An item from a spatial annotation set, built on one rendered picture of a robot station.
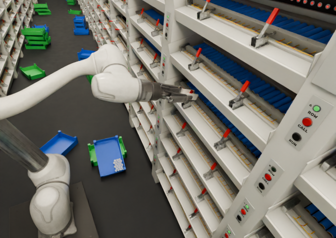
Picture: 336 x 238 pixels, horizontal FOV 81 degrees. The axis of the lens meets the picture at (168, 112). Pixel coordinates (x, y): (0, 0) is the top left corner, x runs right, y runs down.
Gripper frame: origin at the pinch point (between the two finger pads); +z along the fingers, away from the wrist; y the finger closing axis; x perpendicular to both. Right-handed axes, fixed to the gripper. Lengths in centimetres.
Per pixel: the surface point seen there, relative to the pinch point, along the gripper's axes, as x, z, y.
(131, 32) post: 1, -2, -88
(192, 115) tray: -6.7, 0.8, 6.6
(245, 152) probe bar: -1.7, 4.6, 34.3
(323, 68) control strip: 32, -12, 44
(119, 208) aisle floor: -103, -9, -9
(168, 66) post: 4.8, -4.1, -18.1
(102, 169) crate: -101, -15, -44
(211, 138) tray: -6.6, 0.9, 22.0
